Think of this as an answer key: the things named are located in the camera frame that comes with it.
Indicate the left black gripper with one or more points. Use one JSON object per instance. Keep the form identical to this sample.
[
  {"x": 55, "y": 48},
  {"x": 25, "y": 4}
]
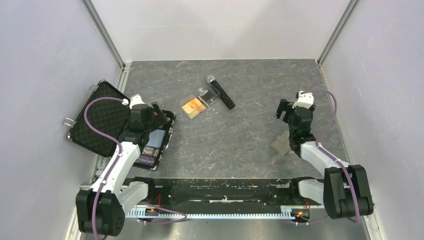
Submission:
[{"x": 159, "y": 114}]

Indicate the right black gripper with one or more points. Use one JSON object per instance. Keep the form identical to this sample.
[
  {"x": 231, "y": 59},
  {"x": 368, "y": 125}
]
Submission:
[{"x": 285, "y": 106}]

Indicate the orange credit cards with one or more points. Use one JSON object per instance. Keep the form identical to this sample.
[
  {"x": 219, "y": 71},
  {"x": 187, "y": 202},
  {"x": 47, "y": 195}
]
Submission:
[{"x": 193, "y": 108}]

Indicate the grey card holder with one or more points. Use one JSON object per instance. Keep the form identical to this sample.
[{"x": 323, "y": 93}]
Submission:
[{"x": 282, "y": 143}]

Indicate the clear plastic card box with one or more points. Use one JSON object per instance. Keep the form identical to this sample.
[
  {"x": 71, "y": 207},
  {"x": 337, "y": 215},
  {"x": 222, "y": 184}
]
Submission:
[{"x": 206, "y": 94}]

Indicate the black glitter microphone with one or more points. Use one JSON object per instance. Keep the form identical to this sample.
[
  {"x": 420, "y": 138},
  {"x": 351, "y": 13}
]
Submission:
[{"x": 228, "y": 102}]

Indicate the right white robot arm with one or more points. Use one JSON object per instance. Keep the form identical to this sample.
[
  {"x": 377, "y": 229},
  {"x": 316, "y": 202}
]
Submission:
[{"x": 344, "y": 191}]

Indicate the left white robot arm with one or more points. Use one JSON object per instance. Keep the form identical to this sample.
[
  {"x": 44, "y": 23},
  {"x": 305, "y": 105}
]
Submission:
[{"x": 101, "y": 208}]

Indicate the blue playing card deck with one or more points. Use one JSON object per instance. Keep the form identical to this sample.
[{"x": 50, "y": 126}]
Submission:
[{"x": 156, "y": 138}]

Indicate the black poker chip case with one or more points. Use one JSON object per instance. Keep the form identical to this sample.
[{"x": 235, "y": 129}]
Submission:
[{"x": 112, "y": 118}]

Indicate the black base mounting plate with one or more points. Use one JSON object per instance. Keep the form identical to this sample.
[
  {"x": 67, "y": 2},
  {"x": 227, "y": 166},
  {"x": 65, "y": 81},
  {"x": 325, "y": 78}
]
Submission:
[{"x": 223, "y": 195}]

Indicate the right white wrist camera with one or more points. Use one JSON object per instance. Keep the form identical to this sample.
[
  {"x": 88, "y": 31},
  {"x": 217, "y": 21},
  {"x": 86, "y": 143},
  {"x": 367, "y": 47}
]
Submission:
[{"x": 304, "y": 100}]

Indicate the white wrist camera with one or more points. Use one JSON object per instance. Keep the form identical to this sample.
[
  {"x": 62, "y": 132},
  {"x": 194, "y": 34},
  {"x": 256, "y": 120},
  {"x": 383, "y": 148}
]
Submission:
[
  {"x": 136, "y": 100},
  {"x": 304, "y": 100}
]

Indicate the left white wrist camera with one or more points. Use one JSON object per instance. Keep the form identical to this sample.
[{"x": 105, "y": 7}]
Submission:
[{"x": 136, "y": 100}]

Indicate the slotted cable duct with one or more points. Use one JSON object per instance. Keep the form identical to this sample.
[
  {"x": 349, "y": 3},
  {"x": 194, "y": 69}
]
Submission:
[{"x": 141, "y": 212}]

